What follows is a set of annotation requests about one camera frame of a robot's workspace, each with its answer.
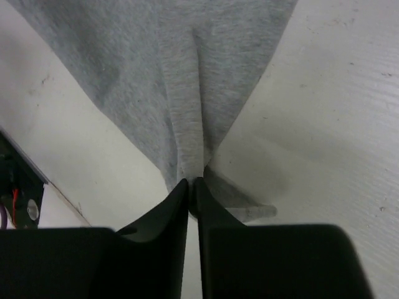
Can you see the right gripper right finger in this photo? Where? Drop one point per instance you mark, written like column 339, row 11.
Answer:
column 273, row 261

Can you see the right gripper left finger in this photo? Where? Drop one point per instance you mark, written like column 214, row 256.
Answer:
column 142, row 260

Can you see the grey tank top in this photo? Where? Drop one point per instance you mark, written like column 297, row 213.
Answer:
column 173, row 76

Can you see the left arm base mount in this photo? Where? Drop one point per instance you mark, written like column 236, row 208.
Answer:
column 22, row 187

